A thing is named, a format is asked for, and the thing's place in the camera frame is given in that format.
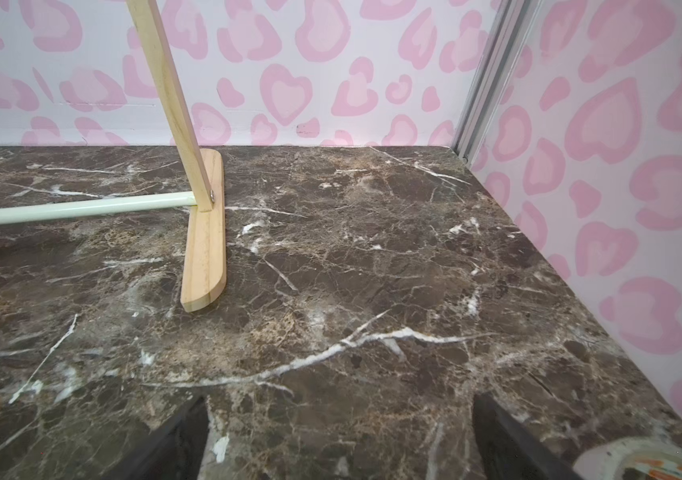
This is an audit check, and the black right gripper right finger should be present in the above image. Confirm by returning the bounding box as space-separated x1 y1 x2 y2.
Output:
472 393 582 480

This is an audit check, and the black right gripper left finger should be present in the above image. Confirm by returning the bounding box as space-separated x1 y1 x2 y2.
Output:
102 396 210 480

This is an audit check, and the roll of tape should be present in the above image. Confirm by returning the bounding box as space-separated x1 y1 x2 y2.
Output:
573 437 682 480

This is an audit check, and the wooden clothes rack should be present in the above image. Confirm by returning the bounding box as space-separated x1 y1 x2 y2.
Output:
0 1 227 312

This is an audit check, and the aluminium corner profile right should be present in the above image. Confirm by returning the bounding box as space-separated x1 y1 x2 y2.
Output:
451 0 541 167

